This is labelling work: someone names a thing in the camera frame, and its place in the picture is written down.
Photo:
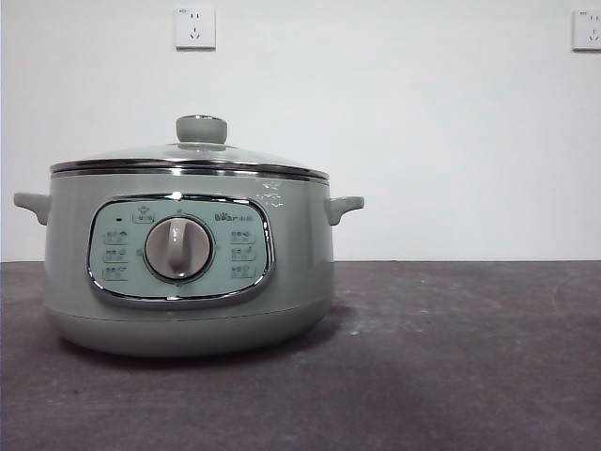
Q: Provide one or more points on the glass lid with green knob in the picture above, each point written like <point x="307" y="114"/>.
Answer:
<point x="201" y="129"/>

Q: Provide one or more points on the pale green electric pot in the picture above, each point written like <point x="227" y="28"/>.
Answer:
<point x="300" y="244"/>

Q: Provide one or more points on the grey pot control dial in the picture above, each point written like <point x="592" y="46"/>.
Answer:
<point x="178" y="249"/>

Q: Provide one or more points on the white wall socket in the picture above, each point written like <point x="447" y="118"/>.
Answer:
<point x="587" y="30"/>
<point x="195" y="28"/>

